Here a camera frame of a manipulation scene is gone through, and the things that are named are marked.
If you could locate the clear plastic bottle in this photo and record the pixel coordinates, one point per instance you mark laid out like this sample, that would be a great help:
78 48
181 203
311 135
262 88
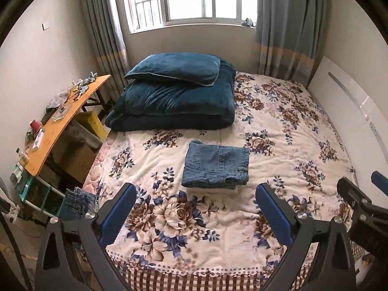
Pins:
22 155

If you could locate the white wall socket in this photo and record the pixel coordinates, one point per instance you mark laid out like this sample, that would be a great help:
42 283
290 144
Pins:
46 25

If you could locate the blue cloth on sill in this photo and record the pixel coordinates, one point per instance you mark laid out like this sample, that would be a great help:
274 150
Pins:
249 22

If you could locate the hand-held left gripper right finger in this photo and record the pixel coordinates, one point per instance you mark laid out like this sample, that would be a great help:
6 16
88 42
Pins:
274 215

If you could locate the white small box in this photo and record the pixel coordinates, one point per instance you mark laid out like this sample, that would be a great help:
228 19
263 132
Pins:
38 142

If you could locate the yellow box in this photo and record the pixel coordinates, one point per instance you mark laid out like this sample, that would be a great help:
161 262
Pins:
92 124

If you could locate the blue denim pants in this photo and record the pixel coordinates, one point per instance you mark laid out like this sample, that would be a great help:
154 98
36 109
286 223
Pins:
79 203
215 163

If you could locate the wooden desk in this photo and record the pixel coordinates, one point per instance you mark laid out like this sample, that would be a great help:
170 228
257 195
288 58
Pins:
57 127

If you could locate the white headboard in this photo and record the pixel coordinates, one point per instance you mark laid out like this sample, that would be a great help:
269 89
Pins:
342 97

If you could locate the white folded pants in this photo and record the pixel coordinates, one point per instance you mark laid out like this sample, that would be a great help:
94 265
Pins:
212 190

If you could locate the window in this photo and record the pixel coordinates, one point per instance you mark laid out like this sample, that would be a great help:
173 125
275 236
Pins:
194 0

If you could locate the clear plastic bags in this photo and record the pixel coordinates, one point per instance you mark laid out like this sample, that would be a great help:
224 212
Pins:
59 98

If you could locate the blue white crumpled cloth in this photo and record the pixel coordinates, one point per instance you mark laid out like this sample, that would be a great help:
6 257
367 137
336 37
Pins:
88 78

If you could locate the white rack with teal baskets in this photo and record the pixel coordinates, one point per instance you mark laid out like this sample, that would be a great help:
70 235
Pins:
30 191

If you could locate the red roll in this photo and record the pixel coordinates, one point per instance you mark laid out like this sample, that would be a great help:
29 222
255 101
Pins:
35 125

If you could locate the brown checked bed sheet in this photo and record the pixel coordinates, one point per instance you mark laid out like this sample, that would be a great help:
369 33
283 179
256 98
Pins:
212 282

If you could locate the teal folded quilt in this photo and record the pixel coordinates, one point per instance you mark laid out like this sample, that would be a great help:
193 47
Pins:
182 106

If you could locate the grey striped curtain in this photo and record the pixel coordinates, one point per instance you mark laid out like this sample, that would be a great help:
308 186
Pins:
288 27
103 30

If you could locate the teal pillow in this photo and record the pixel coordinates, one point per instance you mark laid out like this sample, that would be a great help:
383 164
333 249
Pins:
175 66

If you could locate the pink floral mattress pad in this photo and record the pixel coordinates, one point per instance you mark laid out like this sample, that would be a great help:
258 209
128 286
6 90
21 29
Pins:
95 169

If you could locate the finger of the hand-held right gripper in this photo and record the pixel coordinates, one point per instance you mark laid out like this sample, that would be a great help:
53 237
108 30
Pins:
353 192
380 179

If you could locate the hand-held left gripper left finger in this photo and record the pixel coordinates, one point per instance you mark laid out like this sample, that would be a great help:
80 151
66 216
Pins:
118 215

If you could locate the floral blanket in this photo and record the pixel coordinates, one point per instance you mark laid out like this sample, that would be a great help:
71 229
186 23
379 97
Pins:
272 133

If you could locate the white power strip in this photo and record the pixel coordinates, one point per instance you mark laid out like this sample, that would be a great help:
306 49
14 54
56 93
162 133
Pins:
12 213

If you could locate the cardboard box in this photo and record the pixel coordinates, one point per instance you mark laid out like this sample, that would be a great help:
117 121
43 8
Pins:
77 160

